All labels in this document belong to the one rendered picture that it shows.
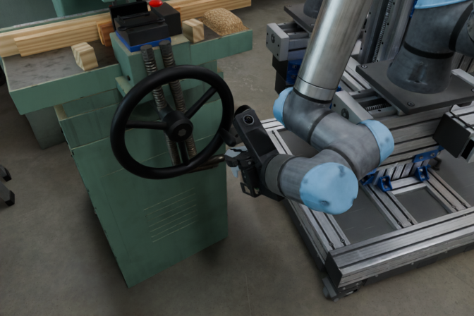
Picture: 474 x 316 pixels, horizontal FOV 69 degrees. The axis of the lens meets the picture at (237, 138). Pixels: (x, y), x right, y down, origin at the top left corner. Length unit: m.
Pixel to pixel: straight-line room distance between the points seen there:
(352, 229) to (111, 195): 0.85
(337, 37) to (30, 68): 0.67
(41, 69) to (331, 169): 0.67
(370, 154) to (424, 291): 1.06
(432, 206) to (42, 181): 1.77
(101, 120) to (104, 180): 0.19
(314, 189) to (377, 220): 0.94
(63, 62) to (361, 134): 0.67
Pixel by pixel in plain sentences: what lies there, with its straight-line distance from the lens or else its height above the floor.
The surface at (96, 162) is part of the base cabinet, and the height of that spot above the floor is 0.64.
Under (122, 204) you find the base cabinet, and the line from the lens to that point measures 1.12.
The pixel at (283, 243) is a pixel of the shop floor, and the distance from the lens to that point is 1.54.
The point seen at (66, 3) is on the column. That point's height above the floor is 0.94.
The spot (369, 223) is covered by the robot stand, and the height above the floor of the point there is 0.21.
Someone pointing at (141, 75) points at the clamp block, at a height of 0.91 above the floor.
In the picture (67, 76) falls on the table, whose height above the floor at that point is 0.90.
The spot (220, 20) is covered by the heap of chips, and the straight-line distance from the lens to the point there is 0.98.
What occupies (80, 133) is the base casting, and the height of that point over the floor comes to 0.75.
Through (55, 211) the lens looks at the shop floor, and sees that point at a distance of 1.83.
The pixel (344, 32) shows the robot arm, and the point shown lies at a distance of 0.60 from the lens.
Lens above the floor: 1.29
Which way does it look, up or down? 40 degrees down
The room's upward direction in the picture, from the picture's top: straight up
